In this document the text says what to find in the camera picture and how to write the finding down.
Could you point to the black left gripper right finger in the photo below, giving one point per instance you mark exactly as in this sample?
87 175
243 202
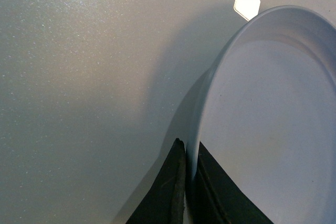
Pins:
217 199

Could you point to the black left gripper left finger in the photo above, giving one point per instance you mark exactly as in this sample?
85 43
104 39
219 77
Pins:
164 202

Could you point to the light blue round plate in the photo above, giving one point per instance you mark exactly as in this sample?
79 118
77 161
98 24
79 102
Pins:
265 112

